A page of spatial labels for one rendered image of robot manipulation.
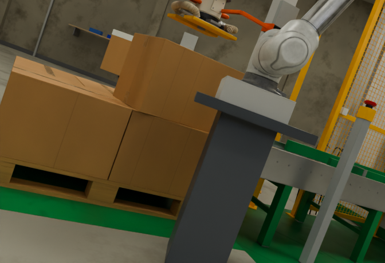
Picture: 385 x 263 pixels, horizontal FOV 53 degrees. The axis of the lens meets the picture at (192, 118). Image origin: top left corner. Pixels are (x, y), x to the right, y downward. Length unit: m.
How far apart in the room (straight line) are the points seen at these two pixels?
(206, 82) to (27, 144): 0.98
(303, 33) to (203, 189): 0.74
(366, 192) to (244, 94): 1.54
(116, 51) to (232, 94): 2.41
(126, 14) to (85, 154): 9.91
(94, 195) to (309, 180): 1.29
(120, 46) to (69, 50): 8.26
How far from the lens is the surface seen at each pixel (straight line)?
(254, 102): 1.60
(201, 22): 2.22
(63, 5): 12.30
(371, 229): 3.09
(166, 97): 2.09
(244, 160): 1.66
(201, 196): 1.68
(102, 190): 2.14
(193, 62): 2.14
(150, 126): 2.10
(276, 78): 1.73
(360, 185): 2.85
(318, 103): 12.01
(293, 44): 1.48
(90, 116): 2.01
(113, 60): 3.87
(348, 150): 2.44
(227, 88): 1.59
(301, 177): 2.48
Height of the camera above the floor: 0.76
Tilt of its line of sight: 4 degrees down
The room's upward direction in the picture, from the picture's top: 20 degrees clockwise
